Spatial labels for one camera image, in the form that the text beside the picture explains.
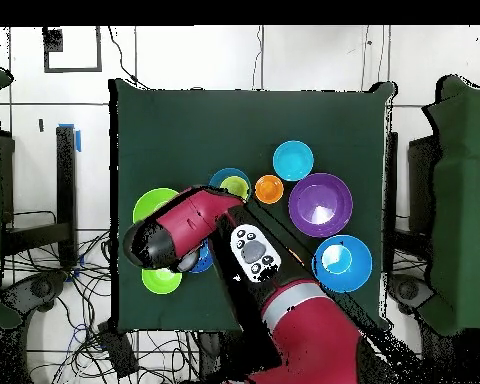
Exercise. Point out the translucent blue ridged bowl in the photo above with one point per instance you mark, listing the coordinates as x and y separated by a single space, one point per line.
216 180

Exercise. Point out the black square floor frame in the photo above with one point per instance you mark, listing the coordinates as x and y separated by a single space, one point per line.
72 69

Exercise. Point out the dark grey seat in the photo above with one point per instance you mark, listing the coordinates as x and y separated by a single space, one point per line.
408 290

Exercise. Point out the small dark blue bowl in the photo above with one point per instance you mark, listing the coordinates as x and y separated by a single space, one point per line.
204 262

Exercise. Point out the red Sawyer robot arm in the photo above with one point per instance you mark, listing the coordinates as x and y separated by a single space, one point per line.
312 332

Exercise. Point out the yellow cup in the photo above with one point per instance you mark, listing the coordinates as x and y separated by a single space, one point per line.
235 186

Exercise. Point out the black power strip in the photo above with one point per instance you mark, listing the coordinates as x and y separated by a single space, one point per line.
118 350

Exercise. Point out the small green bowl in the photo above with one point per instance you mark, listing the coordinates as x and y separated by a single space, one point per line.
162 284

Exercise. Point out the large blue bowl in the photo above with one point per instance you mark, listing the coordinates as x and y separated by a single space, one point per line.
356 276

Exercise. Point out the small light blue bowl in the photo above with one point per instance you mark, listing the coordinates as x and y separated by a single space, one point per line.
293 160

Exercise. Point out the purple bowl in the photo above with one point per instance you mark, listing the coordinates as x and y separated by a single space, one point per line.
320 192

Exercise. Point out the orange cup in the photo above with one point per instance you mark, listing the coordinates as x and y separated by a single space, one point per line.
269 188

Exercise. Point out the dark green tablecloth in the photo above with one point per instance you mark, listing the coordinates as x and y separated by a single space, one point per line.
184 132

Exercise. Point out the large green bowl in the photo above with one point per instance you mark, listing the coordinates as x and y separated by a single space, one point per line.
148 204

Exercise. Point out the black metal stand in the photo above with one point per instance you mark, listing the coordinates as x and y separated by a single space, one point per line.
66 192

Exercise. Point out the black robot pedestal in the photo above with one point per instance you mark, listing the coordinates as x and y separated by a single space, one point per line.
210 356

